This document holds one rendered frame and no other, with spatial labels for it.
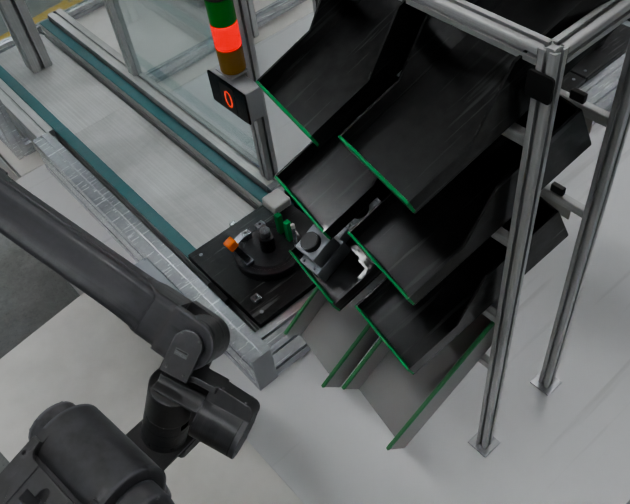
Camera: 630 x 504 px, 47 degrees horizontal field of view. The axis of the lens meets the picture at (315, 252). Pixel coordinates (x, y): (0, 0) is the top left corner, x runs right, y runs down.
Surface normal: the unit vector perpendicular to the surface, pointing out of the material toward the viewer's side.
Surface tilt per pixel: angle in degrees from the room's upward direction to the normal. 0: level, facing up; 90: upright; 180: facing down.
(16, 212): 40
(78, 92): 0
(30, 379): 0
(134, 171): 0
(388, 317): 25
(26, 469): 13
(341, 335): 45
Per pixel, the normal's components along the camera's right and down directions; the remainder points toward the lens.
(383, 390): -0.67, -0.14
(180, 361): -0.17, 0.04
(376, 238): -0.45, -0.39
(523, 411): -0.10, -0.65
